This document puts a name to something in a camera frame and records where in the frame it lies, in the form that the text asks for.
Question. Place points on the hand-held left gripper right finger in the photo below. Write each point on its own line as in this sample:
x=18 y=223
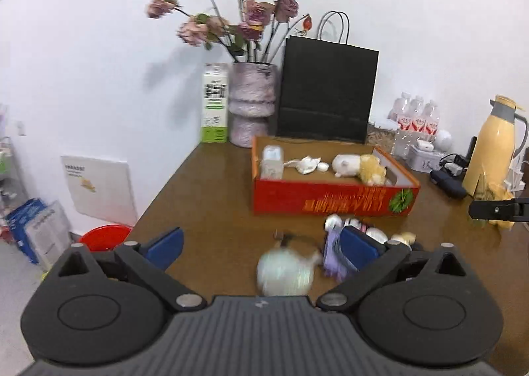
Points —
x=358 y=250

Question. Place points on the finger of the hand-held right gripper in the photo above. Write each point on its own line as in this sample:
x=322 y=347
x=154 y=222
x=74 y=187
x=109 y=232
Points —
x=492 y=210

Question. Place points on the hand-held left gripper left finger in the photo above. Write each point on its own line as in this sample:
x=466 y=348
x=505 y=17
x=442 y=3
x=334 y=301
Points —
x=165 y=250

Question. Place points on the red cardboard box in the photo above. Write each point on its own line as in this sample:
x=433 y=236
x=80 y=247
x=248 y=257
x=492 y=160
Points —
x=330 y=198

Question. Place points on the translucent white ball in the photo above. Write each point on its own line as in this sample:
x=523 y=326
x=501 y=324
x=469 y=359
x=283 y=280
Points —
x=285 y=272

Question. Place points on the clear plastic container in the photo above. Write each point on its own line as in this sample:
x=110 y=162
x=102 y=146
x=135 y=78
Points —
x=272 y=163

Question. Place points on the clear glass jar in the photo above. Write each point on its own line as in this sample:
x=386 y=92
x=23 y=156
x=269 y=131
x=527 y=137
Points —
x=483 y=191

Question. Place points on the white oval case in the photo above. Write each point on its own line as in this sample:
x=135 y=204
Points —
x=376 y=235

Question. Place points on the black soft pouch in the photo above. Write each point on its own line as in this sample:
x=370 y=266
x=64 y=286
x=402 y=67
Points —
x=448 y=185

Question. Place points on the black charger adapter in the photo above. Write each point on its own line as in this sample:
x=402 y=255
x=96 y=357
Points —
x=454 y=165

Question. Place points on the red plastic bucket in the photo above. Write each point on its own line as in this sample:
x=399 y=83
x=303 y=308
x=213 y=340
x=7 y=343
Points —
x=105 y=235

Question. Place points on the yellow thermos jug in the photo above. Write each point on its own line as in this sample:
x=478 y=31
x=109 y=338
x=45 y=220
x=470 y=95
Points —
x=492 y=144

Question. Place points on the yellow plush toy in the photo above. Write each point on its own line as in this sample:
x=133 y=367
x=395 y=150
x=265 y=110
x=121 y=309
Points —
x=372 y=171

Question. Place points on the white tin box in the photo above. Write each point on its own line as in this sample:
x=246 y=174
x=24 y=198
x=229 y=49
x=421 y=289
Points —
x=423 y=161

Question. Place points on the white round lamp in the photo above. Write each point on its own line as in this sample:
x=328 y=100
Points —
x=444 y=140

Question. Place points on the white plush toy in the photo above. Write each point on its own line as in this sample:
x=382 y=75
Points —
x=345 y=165

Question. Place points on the white board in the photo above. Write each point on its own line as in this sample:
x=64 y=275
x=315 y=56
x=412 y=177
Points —
x=99 y=190

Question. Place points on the white earbuds case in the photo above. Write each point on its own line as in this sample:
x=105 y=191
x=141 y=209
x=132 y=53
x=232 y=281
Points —
x=425 y=145

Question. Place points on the crumpled white tissue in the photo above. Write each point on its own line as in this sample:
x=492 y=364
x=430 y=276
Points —
x=306 y=164

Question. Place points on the red label water bottle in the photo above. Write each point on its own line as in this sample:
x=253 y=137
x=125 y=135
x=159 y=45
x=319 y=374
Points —
x=416 y=115
x=400 y=111
x=431 y=119

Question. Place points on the speckled brown box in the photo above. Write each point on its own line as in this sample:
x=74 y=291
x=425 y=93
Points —
x=378 y=138

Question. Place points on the blue and white boxes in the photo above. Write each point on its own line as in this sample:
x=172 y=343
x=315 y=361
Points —
x=51 y=235

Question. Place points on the blue cardboard box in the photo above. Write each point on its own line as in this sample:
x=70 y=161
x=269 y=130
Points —
x=22 y=227

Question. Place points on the white green milk carton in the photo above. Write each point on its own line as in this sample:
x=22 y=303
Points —
x=215 y=107

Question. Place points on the black paper shopping bag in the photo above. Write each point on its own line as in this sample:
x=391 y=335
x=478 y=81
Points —
x=326 y=90

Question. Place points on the mottled purple ceramic vase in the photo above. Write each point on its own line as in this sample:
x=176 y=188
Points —
x=252 y=103

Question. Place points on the metal storage shelf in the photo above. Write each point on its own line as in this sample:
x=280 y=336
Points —
x=10 y=177

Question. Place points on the dried pink rose bouquet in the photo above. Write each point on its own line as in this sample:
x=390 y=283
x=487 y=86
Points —
x=256 y=14

